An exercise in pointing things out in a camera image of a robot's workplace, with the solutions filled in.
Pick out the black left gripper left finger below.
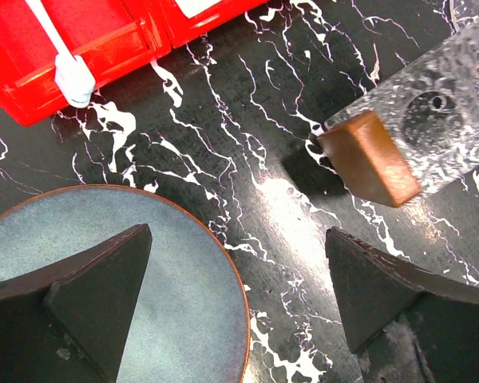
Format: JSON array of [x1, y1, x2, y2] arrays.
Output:
[[0, 224, 152, 382]]

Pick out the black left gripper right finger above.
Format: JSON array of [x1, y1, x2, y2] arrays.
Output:
[[326, 227, 479, 382]]

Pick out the white toothbrush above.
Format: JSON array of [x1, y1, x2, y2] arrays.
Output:
[[25, 0, 96, 109]]

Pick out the red bin with toothbrush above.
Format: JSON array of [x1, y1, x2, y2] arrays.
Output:
[[0, 1, 171, 126]]

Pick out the red bin with toothpaste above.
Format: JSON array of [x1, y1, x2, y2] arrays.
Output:
[[159, 0, 266, 48]]

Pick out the white toothpaste tube dark cap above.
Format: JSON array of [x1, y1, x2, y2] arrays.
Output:
[[176, 0, 220, 18]]

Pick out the blue-grey ceramic plate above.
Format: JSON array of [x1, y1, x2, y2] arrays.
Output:
[[0, 185, 249, 382]]

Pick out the clear glass tray wooden handles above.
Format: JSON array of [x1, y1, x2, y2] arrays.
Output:
[[315, 18, 479, 207]]

